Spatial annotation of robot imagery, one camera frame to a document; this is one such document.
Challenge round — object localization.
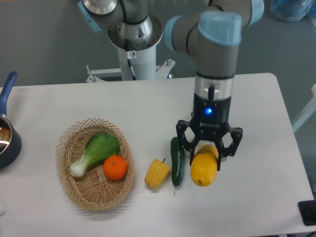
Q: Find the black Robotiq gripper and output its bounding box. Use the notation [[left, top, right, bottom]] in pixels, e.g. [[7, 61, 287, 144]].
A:
[[176, 94, 243, 171]]

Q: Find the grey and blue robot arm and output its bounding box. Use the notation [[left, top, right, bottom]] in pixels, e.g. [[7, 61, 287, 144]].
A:
[[78, 0, 264, 160]]

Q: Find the yellow mango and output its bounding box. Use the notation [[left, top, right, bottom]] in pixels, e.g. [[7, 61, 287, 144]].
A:
[[190, 144, 218, 187]]

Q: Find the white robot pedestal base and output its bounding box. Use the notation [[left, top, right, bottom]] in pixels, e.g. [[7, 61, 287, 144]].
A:
[[86, 14, 175, 83]]

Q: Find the white frame at right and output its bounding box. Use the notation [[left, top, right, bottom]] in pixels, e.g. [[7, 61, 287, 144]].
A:
[[292, 84, 316, 133]]

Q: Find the blue saucepan with handle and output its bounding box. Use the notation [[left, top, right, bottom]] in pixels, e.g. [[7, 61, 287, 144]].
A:
[[0, 71, 22, 169]]

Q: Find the green bok choy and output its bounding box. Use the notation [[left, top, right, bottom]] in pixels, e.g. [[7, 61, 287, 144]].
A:
[[70, 132, 120, 177]]

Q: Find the beige potato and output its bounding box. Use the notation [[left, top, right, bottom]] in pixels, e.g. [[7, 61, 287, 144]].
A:
[[188, 138, 207, 150]]

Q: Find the woven wicker basket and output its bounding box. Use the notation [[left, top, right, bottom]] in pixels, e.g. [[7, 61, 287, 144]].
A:
[[56, 118, 134, 211]]

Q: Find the black device at edge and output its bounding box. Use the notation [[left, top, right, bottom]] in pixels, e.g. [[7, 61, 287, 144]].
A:
[[298, 200, 316, 226]]

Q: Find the orange fruit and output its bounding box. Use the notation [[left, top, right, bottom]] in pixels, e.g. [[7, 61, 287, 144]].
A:
[[102, 155, 128, 180]]

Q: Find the blue plastic bag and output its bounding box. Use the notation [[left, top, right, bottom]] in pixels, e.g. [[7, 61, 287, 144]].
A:
[[270, 0, 316, 27]]

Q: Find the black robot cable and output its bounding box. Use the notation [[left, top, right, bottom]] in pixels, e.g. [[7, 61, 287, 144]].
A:
[[124, 39, 137, 81]]

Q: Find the dark green cucumber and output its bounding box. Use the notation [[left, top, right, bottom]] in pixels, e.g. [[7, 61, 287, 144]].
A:
[[170, 137, 185, 195]]

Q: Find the yellow bell pepper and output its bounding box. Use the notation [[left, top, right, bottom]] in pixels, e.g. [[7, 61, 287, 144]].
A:
[[144, 158, 171, 190]]

